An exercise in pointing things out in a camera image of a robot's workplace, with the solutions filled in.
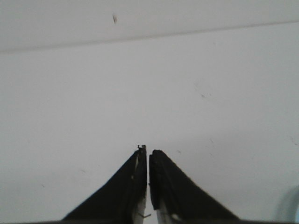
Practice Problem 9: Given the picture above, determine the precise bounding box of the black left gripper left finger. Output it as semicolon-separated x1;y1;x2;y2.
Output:
62;145;147;221

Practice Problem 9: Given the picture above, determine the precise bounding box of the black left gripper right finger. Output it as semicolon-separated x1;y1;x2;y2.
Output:
149;150;239;221

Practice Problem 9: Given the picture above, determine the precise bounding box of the light blue round plate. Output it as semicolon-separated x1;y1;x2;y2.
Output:
276;186;299;223

